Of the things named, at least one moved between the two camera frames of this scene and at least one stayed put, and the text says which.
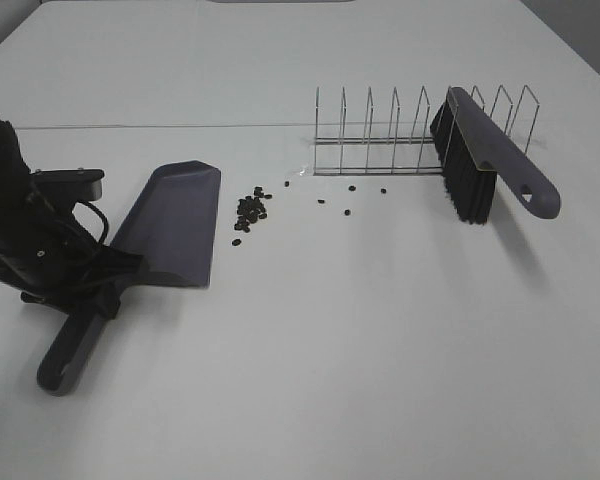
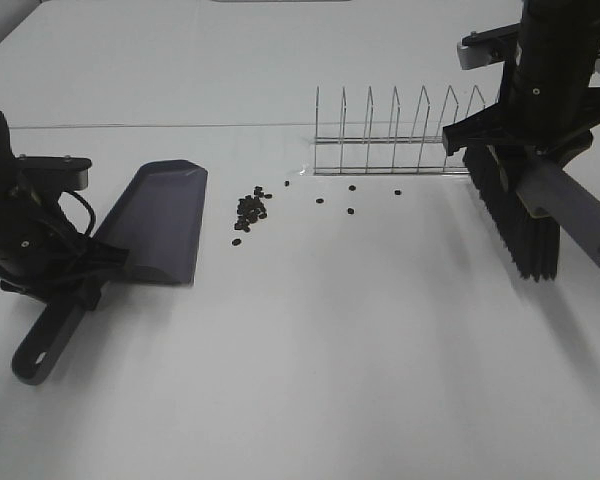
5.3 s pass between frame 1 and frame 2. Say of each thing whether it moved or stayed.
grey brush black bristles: moved
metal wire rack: stayed
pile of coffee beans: stayed
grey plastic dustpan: moved
